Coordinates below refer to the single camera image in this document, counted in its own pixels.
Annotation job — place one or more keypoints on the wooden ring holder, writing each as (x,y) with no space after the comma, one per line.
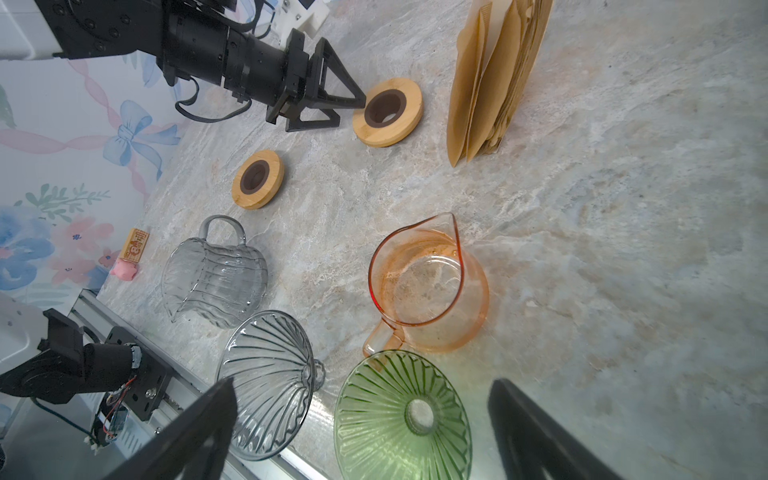
(258,180)
(393,110)

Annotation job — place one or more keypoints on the clear glass carafe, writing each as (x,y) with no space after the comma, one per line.
(223,284)

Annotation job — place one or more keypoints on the aluminium front rail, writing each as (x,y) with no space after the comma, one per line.
(44,356)

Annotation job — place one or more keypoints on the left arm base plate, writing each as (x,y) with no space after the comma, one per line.
(150,380)

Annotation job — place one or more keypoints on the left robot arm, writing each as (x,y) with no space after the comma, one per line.
(193,41)

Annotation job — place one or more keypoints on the green glass dripper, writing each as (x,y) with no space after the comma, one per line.
(398,417)

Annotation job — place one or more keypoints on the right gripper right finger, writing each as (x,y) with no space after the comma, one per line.
(532,445)

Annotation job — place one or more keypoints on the pink ice cream toy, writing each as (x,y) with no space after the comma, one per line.
(126,265)

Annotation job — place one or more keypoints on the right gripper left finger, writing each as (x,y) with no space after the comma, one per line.
(194,446)

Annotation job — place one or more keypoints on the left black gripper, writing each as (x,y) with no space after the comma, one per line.
(303,87)

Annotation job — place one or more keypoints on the clear glass dripper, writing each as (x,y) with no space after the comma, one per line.
(274,371)

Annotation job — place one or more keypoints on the orange glass carafe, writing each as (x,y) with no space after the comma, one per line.
(432,294)

